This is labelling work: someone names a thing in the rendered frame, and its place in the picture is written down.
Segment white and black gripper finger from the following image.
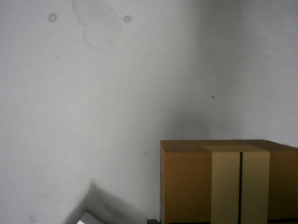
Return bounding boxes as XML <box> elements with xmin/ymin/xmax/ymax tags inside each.
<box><xmin>147</xmin><ymin>219</ymin><xmax>161</xmax><ymax>224</ymax></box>

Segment brown cardboard box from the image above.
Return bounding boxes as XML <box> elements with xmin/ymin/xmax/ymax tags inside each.
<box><xmin>160</xmin><ymin>139</ymin><xmax>298</xmax><ymax>224</ymax></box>

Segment white open box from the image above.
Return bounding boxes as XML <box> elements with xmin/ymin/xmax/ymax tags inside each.
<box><xmin>78</xmin><ymin>212</ymin><xmax>104</xmax><ymax>224</ymax></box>

